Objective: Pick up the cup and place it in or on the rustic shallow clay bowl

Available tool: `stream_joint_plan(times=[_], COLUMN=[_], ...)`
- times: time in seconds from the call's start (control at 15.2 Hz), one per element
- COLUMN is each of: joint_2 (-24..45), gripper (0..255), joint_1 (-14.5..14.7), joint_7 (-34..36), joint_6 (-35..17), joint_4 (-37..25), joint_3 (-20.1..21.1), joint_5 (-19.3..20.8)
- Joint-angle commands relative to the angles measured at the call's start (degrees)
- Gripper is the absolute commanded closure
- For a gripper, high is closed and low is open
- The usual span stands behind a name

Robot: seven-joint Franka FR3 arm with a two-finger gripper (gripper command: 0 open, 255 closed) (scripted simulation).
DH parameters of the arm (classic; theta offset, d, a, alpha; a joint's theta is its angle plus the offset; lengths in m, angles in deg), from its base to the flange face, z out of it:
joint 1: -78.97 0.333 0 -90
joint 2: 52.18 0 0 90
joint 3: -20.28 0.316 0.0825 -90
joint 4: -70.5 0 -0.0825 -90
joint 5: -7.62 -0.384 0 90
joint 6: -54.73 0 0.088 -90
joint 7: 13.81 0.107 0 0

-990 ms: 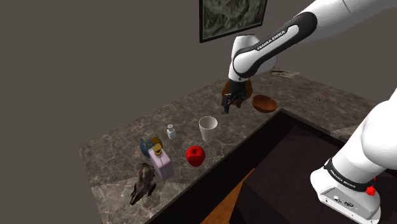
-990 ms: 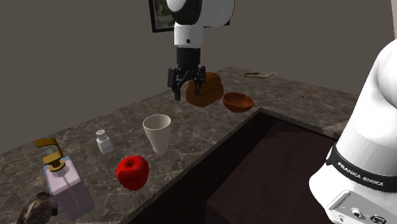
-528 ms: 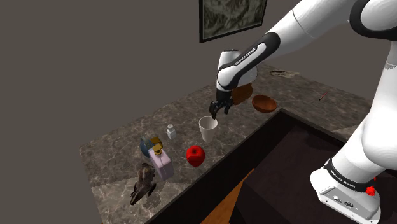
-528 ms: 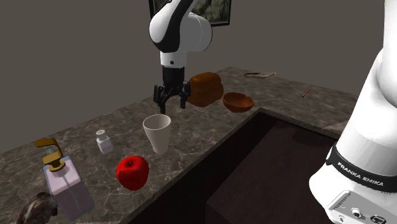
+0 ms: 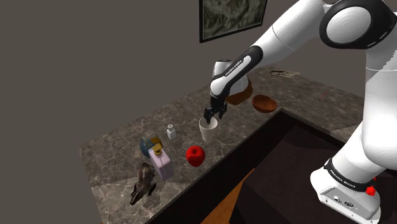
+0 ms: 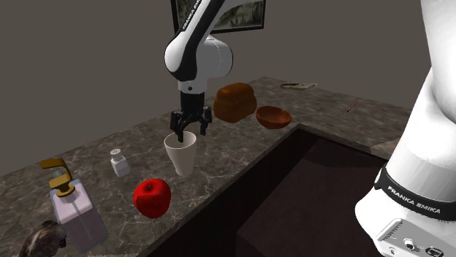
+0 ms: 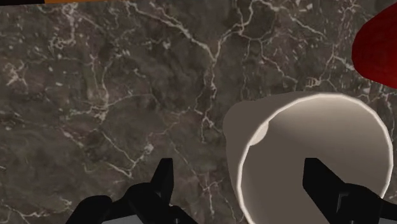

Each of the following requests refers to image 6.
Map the brown bread loaf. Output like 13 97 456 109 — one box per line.
213 82 258 124

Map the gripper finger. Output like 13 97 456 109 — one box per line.
194 105 214 137
170 110 194 144

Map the dark framed wall picture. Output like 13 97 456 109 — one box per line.
170 0 267 35

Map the dark robot stand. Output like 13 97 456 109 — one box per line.
235 137 390 257

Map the white salt shaker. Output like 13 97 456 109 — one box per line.
109 148 132 178

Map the brown wooden bowl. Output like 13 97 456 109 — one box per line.
255 105 293 130

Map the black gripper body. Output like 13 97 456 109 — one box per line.
179 91 206 120

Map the red apple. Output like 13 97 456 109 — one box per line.
132 178 172 220

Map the white tapered cup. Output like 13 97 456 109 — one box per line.
163 131 198 177

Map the pink soap dispenser gold pump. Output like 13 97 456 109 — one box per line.
39 157 110 255

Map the flat grey booklet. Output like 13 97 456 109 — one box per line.
279 82 319 91

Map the brown and white figure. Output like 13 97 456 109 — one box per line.
18 220 67 257

